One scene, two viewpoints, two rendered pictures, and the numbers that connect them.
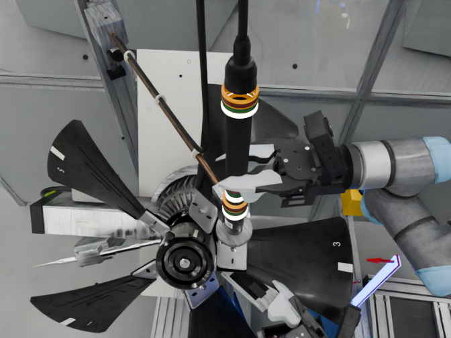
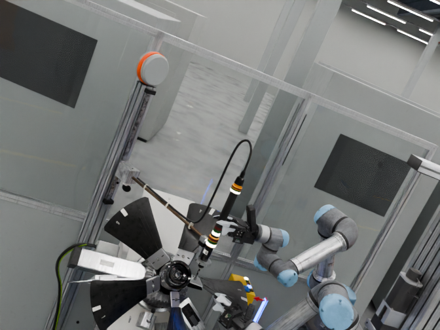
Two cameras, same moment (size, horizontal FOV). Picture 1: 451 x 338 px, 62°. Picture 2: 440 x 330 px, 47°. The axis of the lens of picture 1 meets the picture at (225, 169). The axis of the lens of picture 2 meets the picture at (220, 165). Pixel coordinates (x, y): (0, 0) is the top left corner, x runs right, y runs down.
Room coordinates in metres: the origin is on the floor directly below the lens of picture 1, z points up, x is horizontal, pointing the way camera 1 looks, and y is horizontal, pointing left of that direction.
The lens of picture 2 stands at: (-1.44, 0.79, 2.21)
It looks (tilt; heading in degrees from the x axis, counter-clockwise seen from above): 15 degrees down; 338
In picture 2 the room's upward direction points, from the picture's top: 24 degrees clockwise
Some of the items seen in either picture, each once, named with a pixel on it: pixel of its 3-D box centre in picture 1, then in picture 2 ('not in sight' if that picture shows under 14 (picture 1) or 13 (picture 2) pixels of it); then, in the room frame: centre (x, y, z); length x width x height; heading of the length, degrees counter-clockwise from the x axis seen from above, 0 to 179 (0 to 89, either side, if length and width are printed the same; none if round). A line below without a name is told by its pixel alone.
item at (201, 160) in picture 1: (159, 100); (166, 205); (0.58, 0.14, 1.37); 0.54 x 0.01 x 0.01; 31
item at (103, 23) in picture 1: (105, 25); (126, 172); (0.86, 0.31, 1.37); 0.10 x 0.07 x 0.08; 31
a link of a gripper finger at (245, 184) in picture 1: (249, 190); (225, 228); (0.30, -0.04, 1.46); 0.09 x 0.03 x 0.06; 105
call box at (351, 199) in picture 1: (360, 186); (239, 292); (0.59, -0.40, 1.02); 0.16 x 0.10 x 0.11; 176
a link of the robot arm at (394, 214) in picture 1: (393, 202); (267, 258); (0.34, -0.30, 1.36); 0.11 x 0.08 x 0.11; 20
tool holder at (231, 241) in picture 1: (231, 214); (205, 251); (0.33, -0.01, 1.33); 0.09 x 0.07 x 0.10; 31
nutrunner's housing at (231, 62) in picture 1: (236, 170); (221, 220); (0.32, -0.02, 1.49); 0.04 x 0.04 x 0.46
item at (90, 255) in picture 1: (90, 255); (107, 280); (0.35, 0.33, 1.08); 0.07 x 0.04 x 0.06; 97
